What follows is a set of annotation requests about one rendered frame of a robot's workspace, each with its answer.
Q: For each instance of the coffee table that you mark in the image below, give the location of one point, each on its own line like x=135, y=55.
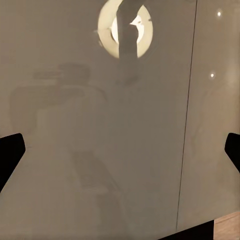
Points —
x=125, y=107

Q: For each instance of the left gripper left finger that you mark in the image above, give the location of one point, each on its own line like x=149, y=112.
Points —
x=12, y=149

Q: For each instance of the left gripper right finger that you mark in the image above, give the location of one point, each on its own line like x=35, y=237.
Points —
x=232, y=149

